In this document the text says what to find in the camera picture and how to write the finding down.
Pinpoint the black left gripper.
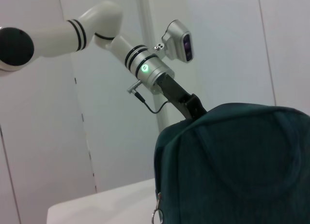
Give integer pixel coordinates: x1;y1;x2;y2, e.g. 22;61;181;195
156;75;208;120

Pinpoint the dark teal insulated lunch bag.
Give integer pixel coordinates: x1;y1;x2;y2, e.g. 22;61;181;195
150;102;310;224

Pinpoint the left arm cable with plug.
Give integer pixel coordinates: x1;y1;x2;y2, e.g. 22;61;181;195
126;80;170;115

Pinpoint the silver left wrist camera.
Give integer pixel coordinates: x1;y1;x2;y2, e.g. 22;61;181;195
152;19;196;64

